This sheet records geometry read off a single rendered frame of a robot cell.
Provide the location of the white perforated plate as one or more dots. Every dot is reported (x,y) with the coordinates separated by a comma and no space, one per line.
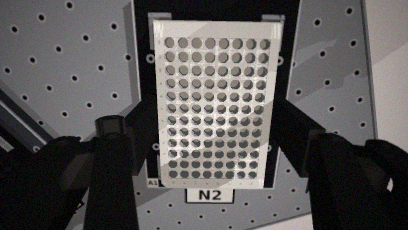
(206,73)

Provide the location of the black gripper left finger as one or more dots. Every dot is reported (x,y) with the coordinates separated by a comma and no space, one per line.
(44,192)

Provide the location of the black well plate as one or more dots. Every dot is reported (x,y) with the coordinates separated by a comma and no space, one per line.
(12,153)

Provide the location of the white label plate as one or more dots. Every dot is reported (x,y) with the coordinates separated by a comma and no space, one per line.
(210,196)
(80,205)

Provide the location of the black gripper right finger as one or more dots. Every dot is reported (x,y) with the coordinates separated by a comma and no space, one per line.
(340,174)

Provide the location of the grey perforated base plate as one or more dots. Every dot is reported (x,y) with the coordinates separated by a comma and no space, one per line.
(67,63)

